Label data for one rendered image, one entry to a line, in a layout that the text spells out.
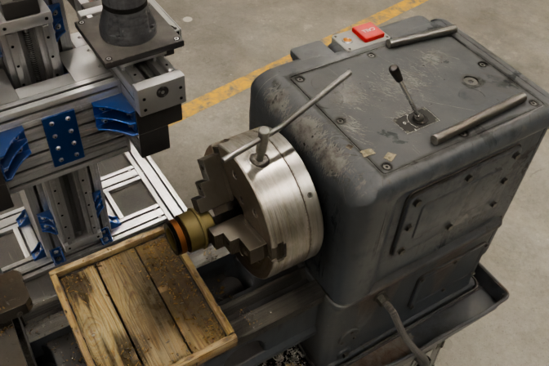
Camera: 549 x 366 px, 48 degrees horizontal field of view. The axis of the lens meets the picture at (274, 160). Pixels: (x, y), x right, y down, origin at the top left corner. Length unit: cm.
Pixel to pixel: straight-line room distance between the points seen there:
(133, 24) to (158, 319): 75
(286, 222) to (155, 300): 39
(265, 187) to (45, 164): 79
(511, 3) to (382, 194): 351
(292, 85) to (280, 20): 261
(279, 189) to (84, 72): 76
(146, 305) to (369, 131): 63
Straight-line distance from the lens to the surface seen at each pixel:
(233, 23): 393
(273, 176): 121
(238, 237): 125
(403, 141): 129
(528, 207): 310
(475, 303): 198
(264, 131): 116
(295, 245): 125
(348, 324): 161
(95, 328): 143
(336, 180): 123
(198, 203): 129
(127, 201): 255
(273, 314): 144
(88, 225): 224
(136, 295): 146
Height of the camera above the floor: 210
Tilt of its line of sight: 45 degrees down
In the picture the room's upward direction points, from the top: 4 degrees clockwise
